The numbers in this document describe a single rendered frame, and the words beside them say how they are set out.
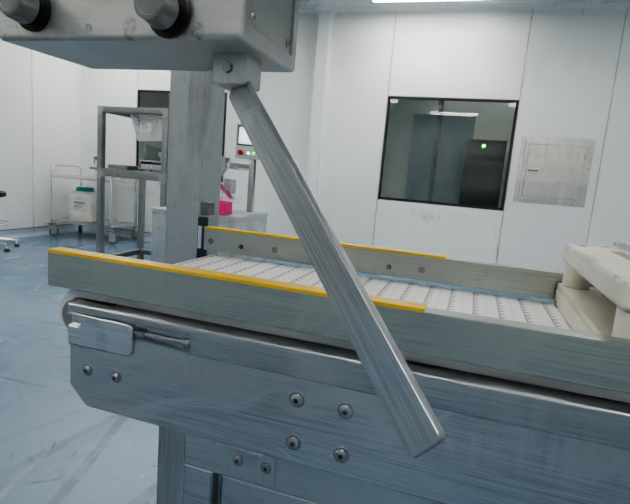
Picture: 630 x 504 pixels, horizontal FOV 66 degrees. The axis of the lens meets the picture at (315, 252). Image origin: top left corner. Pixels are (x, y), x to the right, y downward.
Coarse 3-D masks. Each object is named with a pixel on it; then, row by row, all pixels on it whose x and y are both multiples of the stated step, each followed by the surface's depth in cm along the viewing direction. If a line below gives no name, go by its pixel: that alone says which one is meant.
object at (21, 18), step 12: (0, 0) 36; (12, 0) 35; (24, 0) 35; (36, 0) 36; (48, 0) 37; (12, 12) 35; (24, 12) 36; (36, 12) 36; (48, 12) 37; (24, 24) 37; (36, 24) 37
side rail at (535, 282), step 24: (216, 240) 69; (240, 240) 68; (264, 240) 67; (288, 240) 66; (360, 264) 63; (384, 264) 62; (408, 264) 61; (432, 264) 60; (456, 264) 59; (480, 264) 58; (504, 264) 59; (480, 288) 59; (504, 288) 58; (528, 288) 57; (552, 288) 56
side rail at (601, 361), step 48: (96, 288) 43; (144, 288) 41; (192, 288) 40; (240, 288) 38; (336, 336) 36; (432, 336) 34; (480, 336) 33; (528, 336) 32; (576, 336) 31; (624, 384) 31
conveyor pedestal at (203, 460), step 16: (192, 448) 47; (208, 448) 47; (224, 448) 46; (192, 464) 47; (208, 464) 47; (224, 464) 46; (288, 464) 44; (192, 480) 48; (208, 480) 47; (224, 480) 48; (240, 480) 47; (288, 480) 44; (304, 480) 44; (320, 480) 43; (336, 480) 43; (352, 480) 42; (192, 496) 48; (208, 496) 47; (224, 496) 48; (240, 496) 47; (256, 496) 47; (272, 496) 46; (288, 496) 45; (304, 496) 44; (320, 496) 43; (336, 496) 43; (352, 496) 42; (368, 496) 42; (384, 496) 41; (400, 496) 41
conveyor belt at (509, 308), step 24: (192, 264) 61; (216, 264) 62; (240, 264) 64; (264, 264) 65; (384, 288) 57; (408, 288) 58; (432, 288) 59; (168, 312) 43; (192, 312) 42; (480, 312) 49; (504, 312) 50; (528, 312) 51; (552, 312) 52; (288, 336) 39; (312, 336) 39; (408, 360) 36; (432, 360) 36; (552, 384) 33; (576, 384) 33
